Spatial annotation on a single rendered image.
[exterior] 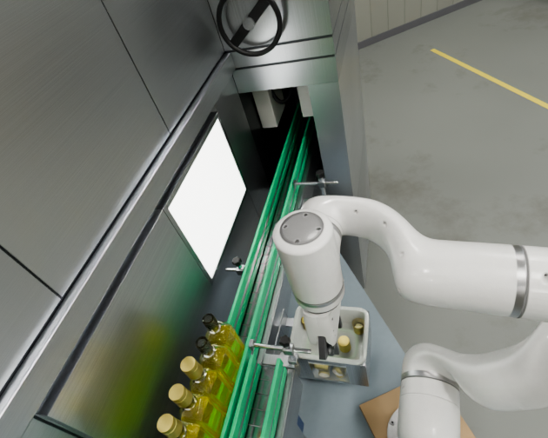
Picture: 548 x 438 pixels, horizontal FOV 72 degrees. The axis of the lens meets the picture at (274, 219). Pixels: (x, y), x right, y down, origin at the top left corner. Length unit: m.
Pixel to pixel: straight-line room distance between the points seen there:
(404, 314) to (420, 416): 1.49
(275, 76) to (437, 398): 1.09
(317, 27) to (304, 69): 0.15
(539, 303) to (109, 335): 0.72
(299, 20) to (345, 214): 0.86
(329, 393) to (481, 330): 1.18
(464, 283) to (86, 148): 0.69
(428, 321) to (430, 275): 1.83
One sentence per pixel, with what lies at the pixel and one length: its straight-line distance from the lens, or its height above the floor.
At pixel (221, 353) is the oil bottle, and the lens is 0.95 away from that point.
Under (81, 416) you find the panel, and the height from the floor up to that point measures 1.42.
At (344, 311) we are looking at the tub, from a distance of 1.21.
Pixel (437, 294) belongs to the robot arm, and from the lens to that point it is 0.52.
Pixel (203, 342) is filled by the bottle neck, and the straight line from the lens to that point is 0.93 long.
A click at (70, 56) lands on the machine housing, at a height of 1.85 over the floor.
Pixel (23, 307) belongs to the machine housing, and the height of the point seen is 1.63.
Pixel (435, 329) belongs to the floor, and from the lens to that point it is 2.31.
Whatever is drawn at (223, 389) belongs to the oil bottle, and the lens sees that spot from 0.99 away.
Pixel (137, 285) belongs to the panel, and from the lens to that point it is 0.89.
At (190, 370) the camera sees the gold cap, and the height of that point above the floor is 1.33.
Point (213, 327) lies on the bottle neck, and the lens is 0.94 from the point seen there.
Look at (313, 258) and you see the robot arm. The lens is 0.50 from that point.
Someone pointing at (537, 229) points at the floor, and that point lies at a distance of 2.83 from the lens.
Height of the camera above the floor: 2.05
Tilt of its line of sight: 44 degrees down
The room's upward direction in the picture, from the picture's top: 19 degrees counter-clockwise
